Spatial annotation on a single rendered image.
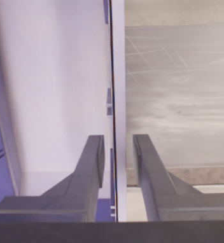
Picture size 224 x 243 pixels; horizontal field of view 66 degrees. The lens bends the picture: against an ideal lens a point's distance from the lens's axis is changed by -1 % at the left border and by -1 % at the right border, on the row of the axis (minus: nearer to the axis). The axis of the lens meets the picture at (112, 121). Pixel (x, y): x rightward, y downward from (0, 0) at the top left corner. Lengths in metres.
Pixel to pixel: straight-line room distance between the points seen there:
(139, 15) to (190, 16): 0.07
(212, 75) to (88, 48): 0.18
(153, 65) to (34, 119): 0.20
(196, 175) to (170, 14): 0.26
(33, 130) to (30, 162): 0.06
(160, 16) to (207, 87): 0.12
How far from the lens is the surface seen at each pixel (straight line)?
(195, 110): 0.29
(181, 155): 0.31
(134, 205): 0.35
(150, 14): 0.27
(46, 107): 0.28
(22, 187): 0.35
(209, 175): 0.36
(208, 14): 0.30
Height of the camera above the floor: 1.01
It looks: 74 degrees down
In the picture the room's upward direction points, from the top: 176 degrees counter-clockwise
